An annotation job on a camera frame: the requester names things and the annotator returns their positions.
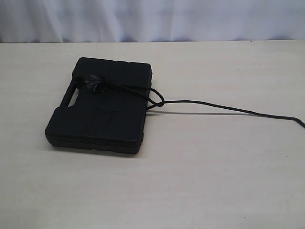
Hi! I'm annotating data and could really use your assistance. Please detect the black plastic carrying case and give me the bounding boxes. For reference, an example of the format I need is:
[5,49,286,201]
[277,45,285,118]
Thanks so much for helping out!
[45,57,152,154]

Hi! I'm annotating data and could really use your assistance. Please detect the black cord with frayed end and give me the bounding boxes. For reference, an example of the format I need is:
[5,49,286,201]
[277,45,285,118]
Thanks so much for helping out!
[71,74,305,129]

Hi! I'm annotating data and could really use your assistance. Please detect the white backdrop curtain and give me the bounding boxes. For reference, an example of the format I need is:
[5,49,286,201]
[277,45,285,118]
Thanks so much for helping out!
[0,0,305,43]

